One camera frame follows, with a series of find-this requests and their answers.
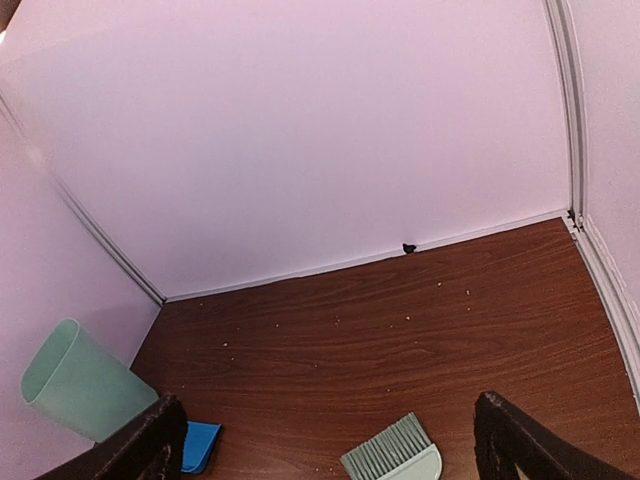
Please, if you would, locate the left aluminium corner post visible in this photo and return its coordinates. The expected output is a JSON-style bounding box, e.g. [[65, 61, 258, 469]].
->
[[1, 92, 167, 307]]

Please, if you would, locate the right aluminium corner post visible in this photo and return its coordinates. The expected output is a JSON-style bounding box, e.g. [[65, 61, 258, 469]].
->
[[544, 0, 588, 230]]

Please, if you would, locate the blue plastic dustpan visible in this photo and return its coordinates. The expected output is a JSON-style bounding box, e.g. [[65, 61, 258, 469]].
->
[[181, 421, 222, 474]]

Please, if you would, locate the aluminium corner post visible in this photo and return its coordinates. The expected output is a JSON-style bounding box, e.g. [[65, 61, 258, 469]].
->
[[1, 92, 167, 307], [544, 0, 588, 230]]

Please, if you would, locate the mint green hand brush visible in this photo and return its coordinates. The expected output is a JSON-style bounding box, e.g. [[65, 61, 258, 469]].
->
[[340, 412, 443, 480]]

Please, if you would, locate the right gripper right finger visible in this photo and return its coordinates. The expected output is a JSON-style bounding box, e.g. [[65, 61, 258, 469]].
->
[[474, 391, 631, 479]]

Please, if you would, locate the green plastic trash bin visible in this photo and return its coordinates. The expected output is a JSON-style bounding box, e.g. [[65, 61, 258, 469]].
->
[[20, 318, 159, 443]]

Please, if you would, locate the tiny black scrap at wall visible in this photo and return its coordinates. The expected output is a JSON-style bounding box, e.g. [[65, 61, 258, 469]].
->
[[402, 243, 417, 254]]

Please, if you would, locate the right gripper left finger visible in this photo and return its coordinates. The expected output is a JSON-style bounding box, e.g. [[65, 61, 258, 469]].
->
[[40, 394, 187, 480]]

